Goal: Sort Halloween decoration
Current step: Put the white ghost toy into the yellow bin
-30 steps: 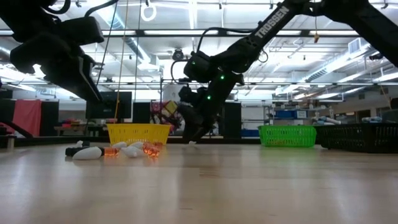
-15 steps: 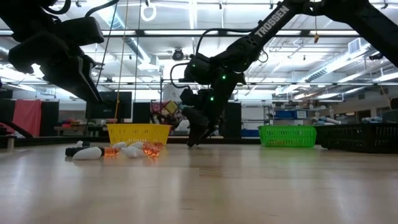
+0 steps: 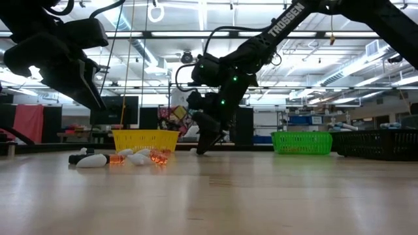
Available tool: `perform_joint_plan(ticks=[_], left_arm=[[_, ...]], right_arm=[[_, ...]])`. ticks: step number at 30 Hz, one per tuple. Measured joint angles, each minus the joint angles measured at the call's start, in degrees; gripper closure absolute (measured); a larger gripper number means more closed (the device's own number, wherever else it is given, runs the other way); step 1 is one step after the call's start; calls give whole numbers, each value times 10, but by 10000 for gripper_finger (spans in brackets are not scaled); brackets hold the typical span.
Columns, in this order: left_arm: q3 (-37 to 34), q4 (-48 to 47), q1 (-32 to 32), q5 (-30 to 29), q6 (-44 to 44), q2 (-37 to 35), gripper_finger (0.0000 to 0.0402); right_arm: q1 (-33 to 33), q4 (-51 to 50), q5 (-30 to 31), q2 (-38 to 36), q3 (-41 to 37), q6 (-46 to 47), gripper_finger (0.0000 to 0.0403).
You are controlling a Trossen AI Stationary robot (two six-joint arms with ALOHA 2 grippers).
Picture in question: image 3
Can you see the black ceiling camera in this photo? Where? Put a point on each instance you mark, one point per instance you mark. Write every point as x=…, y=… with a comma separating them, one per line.
x=186, y=58
x=395, y=59

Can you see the silver metal post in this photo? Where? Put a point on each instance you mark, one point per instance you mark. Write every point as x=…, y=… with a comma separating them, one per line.
x=11, y=150

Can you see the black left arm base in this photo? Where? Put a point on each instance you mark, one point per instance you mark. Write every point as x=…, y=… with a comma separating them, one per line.
x=19, y=134

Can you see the red hanging cloth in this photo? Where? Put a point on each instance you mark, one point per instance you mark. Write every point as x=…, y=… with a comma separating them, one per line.
x=29, y=124

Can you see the black plastic basket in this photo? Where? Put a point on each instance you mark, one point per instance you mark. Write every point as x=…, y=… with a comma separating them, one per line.
x=375, y=145

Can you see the black computer monitor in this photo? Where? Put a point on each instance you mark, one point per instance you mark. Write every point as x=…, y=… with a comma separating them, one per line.
x=117, y=112

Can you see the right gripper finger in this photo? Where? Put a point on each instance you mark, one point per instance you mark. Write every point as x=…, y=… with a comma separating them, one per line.
x=214, y=135
x=202, y=125

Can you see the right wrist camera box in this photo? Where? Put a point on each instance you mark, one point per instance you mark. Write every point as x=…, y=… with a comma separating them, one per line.
x=205, y=72

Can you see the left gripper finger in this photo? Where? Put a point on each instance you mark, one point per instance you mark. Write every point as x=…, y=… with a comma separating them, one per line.
x=73, y=85
x=94, y=85

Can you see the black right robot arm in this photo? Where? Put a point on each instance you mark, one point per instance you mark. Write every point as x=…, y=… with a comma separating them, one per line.
x=284, y=23

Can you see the black table edge rail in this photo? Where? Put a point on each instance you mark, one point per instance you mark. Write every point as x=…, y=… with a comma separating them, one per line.
x=39, y=147

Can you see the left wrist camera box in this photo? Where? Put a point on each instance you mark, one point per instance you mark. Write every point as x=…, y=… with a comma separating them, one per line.
x=85, y=32

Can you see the black overhead beam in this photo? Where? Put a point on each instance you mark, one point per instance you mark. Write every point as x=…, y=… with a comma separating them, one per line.
x=163, y=34

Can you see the colourful patchwork quilt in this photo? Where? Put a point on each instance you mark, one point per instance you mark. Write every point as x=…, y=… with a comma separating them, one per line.
x=178, y=115

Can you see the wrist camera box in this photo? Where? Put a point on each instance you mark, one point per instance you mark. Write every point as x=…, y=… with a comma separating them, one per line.
x=85, y=32
x=205, y=72

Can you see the green plastic basket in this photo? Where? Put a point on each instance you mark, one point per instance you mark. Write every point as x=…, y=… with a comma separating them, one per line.
x=302, y=143

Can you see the white ceiling vent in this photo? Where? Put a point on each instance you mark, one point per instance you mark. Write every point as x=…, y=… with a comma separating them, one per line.
x=372, y=48

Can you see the cluttered background desk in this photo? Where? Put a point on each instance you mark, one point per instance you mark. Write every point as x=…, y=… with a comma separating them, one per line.
x=78, y=134

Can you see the black room panel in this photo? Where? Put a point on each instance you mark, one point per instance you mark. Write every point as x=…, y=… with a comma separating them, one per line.
x=148, y=117
x=243, y=127
x=52, y=124

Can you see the yellow plastic basket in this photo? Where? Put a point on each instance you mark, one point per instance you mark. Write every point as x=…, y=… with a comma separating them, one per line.
x=145, y=140

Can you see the white tube bundle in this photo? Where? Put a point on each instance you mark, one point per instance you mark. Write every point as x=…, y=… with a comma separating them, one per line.
x=343, y=126

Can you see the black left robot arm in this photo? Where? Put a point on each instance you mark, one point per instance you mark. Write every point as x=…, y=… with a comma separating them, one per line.
x=26, y=16

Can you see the blue box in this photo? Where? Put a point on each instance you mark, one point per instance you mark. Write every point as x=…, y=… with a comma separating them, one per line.
x=263, y=139

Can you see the blue storage bin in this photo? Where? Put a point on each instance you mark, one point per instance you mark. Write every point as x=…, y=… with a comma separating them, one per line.
x=300, y=120

